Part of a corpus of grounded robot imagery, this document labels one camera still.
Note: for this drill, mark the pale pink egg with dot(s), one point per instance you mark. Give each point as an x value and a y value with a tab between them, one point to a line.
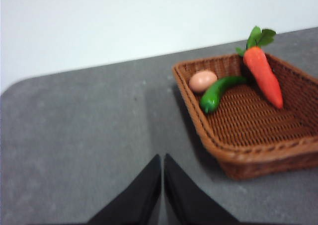
202	81

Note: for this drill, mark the brown wicker basket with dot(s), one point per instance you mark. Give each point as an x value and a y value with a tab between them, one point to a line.
248	125

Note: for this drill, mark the green chili pepper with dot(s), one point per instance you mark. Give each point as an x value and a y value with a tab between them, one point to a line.
216	93

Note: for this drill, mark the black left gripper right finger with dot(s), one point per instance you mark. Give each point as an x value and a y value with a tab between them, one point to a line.
188	197

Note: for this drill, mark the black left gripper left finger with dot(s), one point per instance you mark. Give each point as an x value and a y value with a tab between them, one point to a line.
139	197

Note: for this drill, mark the orange toy carrot green leaves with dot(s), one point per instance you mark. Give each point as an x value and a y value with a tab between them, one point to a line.
264	76

